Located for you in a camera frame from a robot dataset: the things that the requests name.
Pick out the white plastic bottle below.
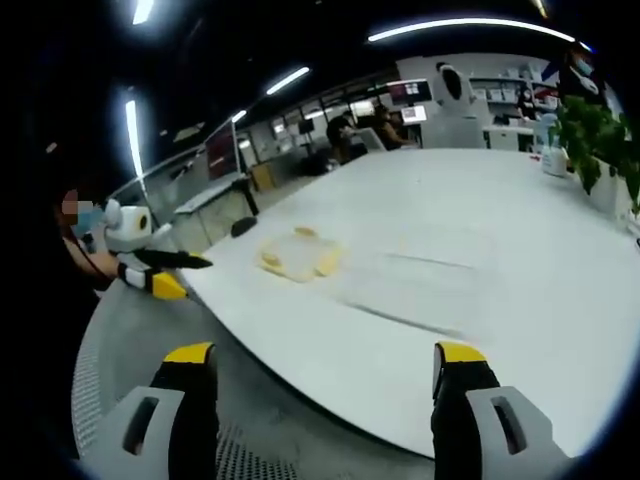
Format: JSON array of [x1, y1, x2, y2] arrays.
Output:
[[536, 112, 572, 178]]

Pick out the small black object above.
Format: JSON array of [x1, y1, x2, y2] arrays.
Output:
[[230, 216, 259, 239]]

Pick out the grey office desk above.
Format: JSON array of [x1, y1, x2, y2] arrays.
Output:
[[173, 173, 259, 246]]

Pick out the green potted plant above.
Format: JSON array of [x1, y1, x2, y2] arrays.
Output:
[[553, 93, 640, 214]]

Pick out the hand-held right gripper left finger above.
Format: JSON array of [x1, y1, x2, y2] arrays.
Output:
[[82, 341, 221, 480]]

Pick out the wall-mounted display screen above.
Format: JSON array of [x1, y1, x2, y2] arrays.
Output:
[[387, 78, 432, 107]]

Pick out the long ceiling light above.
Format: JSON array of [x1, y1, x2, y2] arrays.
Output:
[[131, 0, 155, 26], [265, 65, 312, 97], [123, 98, 145, 177], [367, 18, 577, 44]]

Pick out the grey mesh chair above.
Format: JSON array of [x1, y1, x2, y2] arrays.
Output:
[[71, 279, 436, 480]]

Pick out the white planter box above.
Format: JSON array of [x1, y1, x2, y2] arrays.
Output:
[[579, 158, 639, 224]]

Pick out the person's dark clothing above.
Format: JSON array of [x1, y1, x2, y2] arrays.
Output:
[[0, 189, 104, 461]]

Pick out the white rounded machine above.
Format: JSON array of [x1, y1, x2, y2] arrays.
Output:
[[420, 61, 486, 150]]

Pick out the red screen monitor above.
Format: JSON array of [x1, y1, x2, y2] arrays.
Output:
[[203, 121, 240, 182]]

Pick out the blue face mask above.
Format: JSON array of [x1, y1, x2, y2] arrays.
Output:
[[73, 208, 107, 237]]

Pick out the clear bag of bread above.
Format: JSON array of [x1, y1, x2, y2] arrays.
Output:
[[255, 226, 351, 284]]

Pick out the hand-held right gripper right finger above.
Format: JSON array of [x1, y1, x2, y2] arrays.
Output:
[[430, 341, 576, 480]]

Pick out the brown cardboard box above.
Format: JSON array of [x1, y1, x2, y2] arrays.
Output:
[[251, 163, 277, 192]]

